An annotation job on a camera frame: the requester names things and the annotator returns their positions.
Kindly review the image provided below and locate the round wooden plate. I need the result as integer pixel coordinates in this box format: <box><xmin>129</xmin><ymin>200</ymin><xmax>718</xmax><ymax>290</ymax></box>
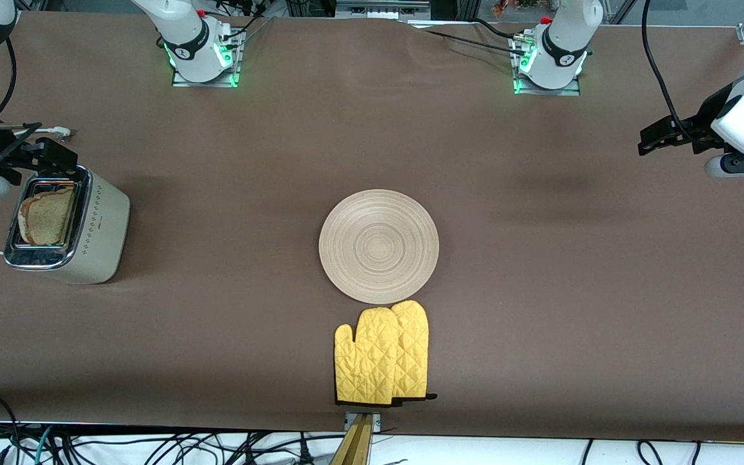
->
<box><xmin>318</xmin><ymin>189</ymin><xmax>440</xmax><ymax>305</ymax></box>

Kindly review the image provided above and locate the small silver metal bracket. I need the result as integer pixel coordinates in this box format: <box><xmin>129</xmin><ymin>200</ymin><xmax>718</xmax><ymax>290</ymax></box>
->
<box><xmin>344</xmin><ymin>411</ymin><xmax>382</xmax><ymax>432</ymax></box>

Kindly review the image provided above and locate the silver metal equipment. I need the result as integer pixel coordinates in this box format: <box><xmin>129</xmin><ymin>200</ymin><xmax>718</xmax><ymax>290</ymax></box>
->
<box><xmin>335</xmin><ymin>0</ymin><xmax>431</xmax><ymax>20</ymax></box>

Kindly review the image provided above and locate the table cover sheet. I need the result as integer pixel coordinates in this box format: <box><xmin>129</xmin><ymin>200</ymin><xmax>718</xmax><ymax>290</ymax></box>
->
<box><xmin>0</xmin><ymin>12</ymin><xmax>744</xmax><ymax>443</ymax></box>

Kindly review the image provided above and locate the white toaster power cable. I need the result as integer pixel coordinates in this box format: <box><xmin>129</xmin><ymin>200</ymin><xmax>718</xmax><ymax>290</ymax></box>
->
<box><xmin>0</xmin><ymin>126</ymin><xmax>79</xmax><ymax>254</ymax></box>

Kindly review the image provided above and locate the beige and chrome toaster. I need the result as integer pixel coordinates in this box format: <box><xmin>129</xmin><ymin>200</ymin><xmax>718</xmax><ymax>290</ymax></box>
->
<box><xmin>3</xmin><ymin>163</ymin><xmax>132</xmax><ymax>285</ymax></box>

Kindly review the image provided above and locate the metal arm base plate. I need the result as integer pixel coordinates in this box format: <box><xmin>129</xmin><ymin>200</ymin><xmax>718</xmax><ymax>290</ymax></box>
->
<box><xmin>172</xmin><ymin>29</ymin><xmax>243</xmax><ymax>88</ymax></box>
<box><xmin>513</xmin><ymin>32</ymin><xmax>583</xmax><ymax>96</ymax></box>

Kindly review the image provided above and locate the yellow wooden bar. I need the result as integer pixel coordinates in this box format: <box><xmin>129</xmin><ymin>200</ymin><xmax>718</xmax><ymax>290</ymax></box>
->
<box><xmin>330</xmin><ymin>413</ymin><xmax>373</xmax><ymax>465</ymax></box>

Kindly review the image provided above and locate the teal floor cable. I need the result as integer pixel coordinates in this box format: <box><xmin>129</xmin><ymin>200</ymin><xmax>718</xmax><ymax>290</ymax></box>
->
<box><xmin>35</xmin><ymin>425</ymin><xmax>56</xmax><ymax>465</ymax></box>

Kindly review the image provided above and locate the black cable on table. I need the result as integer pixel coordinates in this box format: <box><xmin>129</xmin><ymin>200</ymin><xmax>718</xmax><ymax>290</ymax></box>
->
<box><xmin>411</xmin><ymin>25</ymin><xmax>531</xmax><ymax>56</ymax></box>

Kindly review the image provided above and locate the yellow quilted oven mitt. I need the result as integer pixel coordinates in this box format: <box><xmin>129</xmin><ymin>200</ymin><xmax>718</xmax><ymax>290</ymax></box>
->
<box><xmin>388</xmin><ymin>300</ymin><xmax>439</xmax><ymax>404</ymax></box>
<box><xmin>334</xmin><ymin>307</ymin><xmax>405</xmax><ymax>408</ymax></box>

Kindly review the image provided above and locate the bread slice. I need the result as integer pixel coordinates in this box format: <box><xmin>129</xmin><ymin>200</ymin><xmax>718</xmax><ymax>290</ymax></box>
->
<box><xmin>18</xmin><ymin>186</ymin><xmax>77</xmax><ymax>246</ymax></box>

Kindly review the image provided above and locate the orange background object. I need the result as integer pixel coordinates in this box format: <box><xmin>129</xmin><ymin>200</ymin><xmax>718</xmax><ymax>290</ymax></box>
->
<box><xmin>491</xmin><ymin>0</ymin><xmax>544</xmax><ymax>17</ymax></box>

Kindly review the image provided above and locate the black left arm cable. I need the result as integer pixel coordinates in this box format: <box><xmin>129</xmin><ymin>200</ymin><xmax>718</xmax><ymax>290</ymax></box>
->
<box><xmin>641</xmin><ymin>0</ymin><xmax>699</xmax><ymax>146</ymax></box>

